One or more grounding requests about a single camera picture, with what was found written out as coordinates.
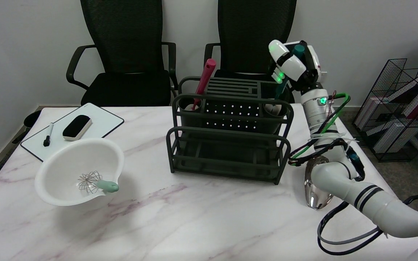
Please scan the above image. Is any teal sponge bottle brush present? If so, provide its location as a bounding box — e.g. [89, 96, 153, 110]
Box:
[267, 44, 306, 117]

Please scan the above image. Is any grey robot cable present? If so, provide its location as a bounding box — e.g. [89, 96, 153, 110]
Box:
[319, 214, 385, 246]

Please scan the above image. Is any small whiteboard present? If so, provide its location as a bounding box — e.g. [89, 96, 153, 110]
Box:
[20, 103, 124, 162]

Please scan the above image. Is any dark green dish rack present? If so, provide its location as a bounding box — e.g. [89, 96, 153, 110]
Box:
[166, 76, 294, 186]

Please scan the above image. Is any shiny metal scoop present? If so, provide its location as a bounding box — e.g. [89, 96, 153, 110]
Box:
[304, 156, 335, 210]

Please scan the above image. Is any red sponge bottle brush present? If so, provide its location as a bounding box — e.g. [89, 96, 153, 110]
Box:
[191, 59, 217, 111]

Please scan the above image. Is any black chair base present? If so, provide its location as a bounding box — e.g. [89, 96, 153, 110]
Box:
[23, 110, 42, 128]

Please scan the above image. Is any grey white book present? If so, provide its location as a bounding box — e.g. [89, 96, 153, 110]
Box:
[372, 118, 418, 153]

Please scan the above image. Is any long black robot cable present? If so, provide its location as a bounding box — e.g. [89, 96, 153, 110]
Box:
[317, 195, 418, 256]

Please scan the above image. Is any white plastic bowl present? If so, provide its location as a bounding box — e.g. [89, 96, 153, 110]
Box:
[34, 137, 125, 207]

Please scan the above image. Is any black marker pen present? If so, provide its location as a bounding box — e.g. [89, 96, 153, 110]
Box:
[43, 123, 54, 147]

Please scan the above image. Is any whisk with mint handle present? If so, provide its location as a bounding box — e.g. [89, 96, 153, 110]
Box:
[77, 171, 120, 195]

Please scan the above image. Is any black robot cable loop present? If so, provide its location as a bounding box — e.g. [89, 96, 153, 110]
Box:
[288, 138, 365, 181]

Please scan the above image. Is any black mesh office chair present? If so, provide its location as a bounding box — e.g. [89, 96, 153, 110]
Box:
[204, 0, 308, 104]
[66, 0, 179, 107]

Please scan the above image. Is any green robot cable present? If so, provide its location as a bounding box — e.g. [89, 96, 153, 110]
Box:
[289, 93, 351, 162]

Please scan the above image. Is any black wire book rack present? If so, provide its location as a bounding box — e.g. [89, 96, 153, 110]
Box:
[352, 58, 418, 163]

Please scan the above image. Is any black whiteboard eraser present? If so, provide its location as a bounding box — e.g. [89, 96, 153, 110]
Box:
[62, 115, 93, 141]

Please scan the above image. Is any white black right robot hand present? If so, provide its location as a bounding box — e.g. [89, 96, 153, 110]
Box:
[268, 40, 321, 93]

